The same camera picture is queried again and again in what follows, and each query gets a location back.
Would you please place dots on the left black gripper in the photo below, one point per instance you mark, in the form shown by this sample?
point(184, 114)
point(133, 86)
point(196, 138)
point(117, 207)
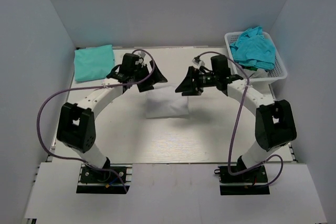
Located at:
point(156, 77)

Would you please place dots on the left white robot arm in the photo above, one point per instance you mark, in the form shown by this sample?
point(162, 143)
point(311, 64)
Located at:
point(76, 127)

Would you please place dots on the grey white shirt in basket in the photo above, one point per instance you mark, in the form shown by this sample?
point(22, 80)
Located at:
point(256, 74)

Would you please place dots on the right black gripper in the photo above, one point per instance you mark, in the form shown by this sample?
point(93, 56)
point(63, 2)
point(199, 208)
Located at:
point(188, 84)

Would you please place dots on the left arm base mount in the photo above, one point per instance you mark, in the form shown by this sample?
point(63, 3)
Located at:
point(91, 181)

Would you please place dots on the crumpled blue t shirt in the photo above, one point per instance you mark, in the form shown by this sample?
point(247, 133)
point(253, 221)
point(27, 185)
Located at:
point(253, 49)

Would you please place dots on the white t shirt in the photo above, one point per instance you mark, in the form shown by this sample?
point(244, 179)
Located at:
point(164, 102)

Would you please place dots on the folded green t shirt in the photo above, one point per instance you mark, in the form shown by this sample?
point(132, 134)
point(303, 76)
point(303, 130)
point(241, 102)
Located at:
point(93, 63)

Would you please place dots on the white plastic basket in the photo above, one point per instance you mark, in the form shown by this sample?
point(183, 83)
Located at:
point(279, 72)

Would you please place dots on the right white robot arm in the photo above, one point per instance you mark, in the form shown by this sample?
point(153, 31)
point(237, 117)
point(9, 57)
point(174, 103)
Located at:
point(274, 123)

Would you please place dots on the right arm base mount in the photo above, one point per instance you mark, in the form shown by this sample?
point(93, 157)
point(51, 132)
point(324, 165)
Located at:
point(250, 183)

